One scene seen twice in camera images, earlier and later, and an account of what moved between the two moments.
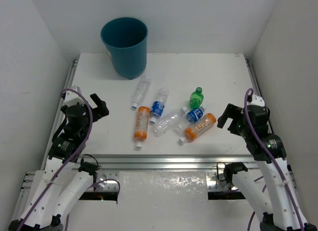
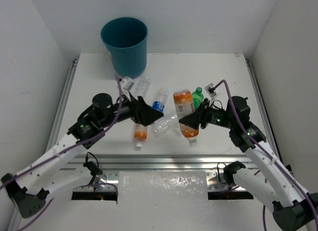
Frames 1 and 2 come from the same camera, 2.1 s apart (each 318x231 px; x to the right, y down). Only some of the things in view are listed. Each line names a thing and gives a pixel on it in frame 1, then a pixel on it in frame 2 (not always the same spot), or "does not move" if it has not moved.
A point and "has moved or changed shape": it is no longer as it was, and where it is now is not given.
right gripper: x=232 y=111 → x=194 y=119
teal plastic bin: x=125 y=39 does not move
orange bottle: x=141 y=125 does not move
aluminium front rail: x=165 y=162 does not move
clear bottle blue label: x=157 y=107 does not move
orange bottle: x=193 y=132 has moved or changed shape
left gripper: x=98 y=109 → x=134 y=109
